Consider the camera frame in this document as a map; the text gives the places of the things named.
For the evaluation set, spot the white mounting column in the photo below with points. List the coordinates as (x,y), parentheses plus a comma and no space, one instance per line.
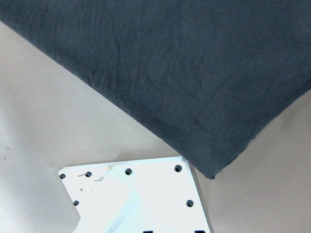
(140,196)

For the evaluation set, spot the black printed t-shirt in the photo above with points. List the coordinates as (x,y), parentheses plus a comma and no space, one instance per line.
(205,76)

